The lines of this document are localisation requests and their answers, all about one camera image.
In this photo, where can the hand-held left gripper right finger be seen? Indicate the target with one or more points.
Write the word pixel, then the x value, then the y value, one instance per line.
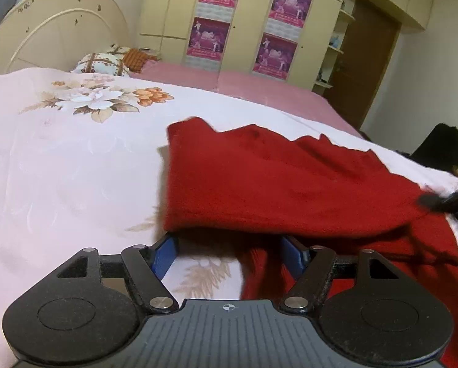
pixel 293 257

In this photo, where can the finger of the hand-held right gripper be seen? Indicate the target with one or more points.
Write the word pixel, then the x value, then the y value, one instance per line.
pixel 449 205

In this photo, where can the floral patterned pillow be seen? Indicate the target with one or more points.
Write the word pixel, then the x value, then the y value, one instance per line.
pixel 98 63

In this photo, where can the brown wooden door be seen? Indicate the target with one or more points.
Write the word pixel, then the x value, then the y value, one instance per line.
pixel 363 61

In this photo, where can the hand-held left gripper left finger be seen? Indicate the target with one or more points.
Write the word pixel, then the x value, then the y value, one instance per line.
pixel 164 256

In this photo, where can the white floral quilt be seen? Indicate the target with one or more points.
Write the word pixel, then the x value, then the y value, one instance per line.
pixel 79 180

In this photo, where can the pink bed sheet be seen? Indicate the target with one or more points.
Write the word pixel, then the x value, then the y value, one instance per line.
pixel 252 88

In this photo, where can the cream round headboard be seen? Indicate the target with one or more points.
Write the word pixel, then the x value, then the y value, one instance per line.
pixel 60 27

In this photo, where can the cream wardrobe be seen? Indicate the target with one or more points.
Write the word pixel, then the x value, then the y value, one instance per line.
pixel 252 0

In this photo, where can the dark cloth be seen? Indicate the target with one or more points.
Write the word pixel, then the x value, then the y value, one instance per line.
pixel 442 147

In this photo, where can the orange checked pillow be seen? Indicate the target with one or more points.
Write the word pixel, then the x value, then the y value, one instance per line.
pixel 137 59

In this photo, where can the red knit garment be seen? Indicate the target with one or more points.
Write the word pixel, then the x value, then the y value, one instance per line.
pixel 271 180

